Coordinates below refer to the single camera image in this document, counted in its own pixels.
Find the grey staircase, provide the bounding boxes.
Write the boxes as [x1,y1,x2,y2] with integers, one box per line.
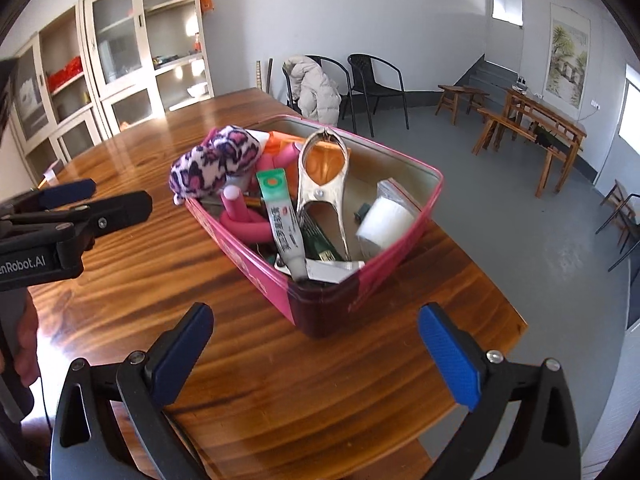
[452,52,523,93]

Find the pink metal tin container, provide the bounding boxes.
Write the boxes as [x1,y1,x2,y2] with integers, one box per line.
[184,114,445,340]

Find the cream glass door cabinet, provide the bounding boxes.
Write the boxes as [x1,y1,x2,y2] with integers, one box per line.
[7,0,216,161]

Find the black metal chair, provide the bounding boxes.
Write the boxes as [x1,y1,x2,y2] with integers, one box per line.
[347,53,411,138]
[282,54,353,133]

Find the person's left hand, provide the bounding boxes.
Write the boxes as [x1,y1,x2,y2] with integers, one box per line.
[14,300,42,383]

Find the white carton box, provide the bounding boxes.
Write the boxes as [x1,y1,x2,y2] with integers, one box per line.
[17,77,38,111]

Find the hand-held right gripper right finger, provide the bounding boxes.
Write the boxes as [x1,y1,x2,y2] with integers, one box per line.
[418,302,583,480]

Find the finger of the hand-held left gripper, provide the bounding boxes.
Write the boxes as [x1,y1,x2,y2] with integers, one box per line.
[55,191,153,253]
[0,178,97,221]

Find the leopard print fabric pouch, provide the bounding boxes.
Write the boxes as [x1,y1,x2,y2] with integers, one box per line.
[169,125,263,206]

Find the light orange toy cube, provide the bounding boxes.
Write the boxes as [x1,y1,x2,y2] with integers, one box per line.
[300,140,351,181]

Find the tape roll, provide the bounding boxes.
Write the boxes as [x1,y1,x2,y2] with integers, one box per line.
[355,178,423,253]

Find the wooden side table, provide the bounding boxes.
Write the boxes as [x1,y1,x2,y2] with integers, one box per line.
[504,87,588,198]

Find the dark green small box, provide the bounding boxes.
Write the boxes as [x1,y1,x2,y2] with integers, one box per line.
[300,210,346,263]

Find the white puffer jacket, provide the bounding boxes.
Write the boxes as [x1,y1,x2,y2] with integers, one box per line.
[282,55,342,125]

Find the small high window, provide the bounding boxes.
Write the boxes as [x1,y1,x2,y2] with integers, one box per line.
[490,0,523,28]

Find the green white toothpaste tube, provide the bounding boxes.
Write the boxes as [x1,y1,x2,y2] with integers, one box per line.
[256,169,310,281]

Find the hanging scroll painting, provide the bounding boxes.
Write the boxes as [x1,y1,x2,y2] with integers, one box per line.
[547,2,592,111]

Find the wooden stool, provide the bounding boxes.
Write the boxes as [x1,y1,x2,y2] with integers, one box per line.
[435,85,490,126]

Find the red plastic bags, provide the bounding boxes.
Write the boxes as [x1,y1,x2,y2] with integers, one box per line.
[47,57,85,91]

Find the large metal clamp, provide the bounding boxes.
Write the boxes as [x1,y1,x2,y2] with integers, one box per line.
[296,127,353,263]

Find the white cosmetic tube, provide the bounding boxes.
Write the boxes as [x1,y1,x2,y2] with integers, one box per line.
[275,255,366,283]

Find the black cable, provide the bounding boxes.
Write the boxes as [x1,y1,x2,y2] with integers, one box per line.
[39,380,53,431]

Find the white framed window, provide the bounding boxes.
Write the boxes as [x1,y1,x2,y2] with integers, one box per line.
[617,65,640,156]

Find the wooden bench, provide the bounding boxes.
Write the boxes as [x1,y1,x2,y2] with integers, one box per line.
[472,107,538,157]

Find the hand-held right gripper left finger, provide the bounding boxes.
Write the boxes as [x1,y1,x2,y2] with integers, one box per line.
[50,302,215,480]

